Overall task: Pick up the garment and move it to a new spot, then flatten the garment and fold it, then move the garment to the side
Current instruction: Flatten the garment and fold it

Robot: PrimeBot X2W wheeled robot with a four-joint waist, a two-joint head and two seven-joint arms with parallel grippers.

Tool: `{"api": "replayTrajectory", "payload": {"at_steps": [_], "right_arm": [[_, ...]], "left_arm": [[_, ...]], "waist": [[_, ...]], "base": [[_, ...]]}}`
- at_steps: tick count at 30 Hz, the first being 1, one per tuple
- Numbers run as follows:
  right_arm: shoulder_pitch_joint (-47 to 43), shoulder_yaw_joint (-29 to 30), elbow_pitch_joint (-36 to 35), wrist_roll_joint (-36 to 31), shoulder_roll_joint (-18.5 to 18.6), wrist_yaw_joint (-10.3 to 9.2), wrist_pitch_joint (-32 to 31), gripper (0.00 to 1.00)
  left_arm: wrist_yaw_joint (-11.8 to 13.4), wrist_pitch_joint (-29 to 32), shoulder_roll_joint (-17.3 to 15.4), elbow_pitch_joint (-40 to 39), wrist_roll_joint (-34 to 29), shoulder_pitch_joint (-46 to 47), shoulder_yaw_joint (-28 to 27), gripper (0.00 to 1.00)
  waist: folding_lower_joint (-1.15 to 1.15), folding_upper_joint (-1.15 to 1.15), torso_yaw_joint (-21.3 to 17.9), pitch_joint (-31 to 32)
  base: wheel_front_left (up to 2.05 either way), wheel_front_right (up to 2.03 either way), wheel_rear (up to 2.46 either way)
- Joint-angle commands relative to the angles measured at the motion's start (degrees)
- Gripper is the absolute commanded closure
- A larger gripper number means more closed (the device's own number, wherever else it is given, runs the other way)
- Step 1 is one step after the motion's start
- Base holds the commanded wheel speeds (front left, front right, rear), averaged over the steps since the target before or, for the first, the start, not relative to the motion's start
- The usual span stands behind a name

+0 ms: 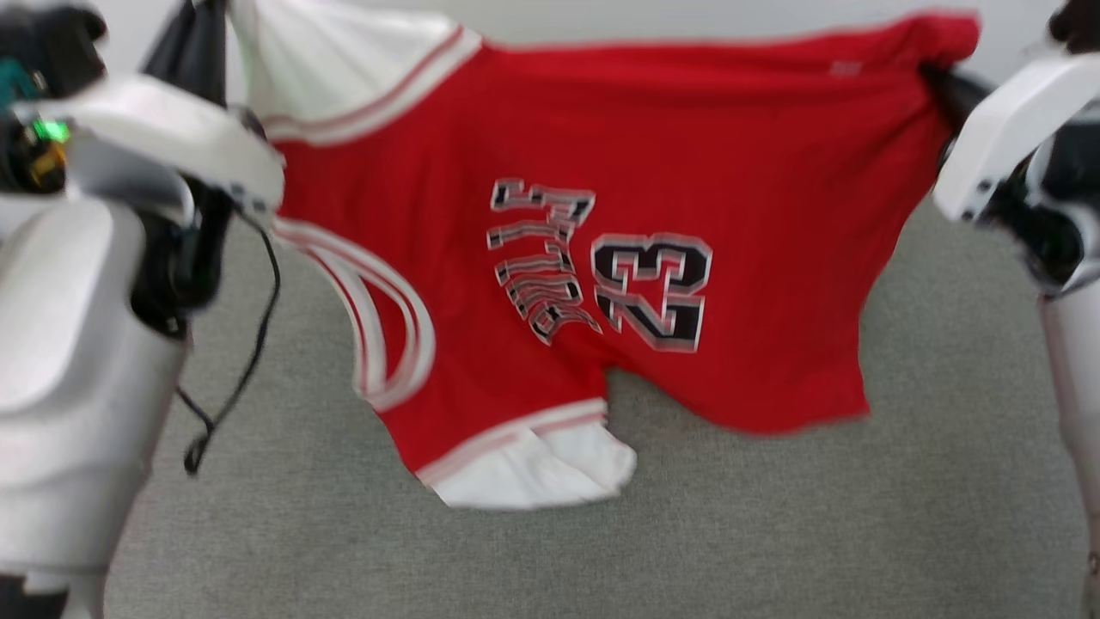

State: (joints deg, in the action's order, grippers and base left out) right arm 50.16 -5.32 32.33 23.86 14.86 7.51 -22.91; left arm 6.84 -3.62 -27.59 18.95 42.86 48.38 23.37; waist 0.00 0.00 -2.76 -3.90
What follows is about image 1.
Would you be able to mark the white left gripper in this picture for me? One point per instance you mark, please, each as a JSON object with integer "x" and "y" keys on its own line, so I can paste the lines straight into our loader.
{"x": 172, "y": 142}

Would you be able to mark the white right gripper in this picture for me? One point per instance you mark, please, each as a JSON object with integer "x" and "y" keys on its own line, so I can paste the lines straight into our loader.
{"x": 997, "y": 142}

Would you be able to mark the red basketball jersey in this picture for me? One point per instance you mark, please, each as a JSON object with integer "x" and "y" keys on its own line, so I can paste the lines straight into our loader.
{"x": 687, "y": 146}

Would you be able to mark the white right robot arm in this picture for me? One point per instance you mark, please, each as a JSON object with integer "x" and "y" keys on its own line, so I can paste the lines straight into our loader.
{"x": 1074, "y": 430}

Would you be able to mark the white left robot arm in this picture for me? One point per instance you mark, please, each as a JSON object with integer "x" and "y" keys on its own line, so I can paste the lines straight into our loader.
{"x": 77, "y": 387}

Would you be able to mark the grey fabric sofa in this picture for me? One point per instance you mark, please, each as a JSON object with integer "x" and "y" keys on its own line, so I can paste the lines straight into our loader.
{"x": 687, "y": 533}

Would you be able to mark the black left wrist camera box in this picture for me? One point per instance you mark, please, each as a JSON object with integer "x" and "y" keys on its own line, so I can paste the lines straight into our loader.
{"x": 56, "y": 47}

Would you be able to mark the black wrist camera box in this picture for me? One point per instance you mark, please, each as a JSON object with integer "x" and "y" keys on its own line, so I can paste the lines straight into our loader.
{"x": 1076, "y": 24}
{"x": 56, "y": 47}

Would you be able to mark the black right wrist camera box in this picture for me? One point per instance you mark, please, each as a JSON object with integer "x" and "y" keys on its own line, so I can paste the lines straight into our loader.
{"x": 1076, "y": 24}

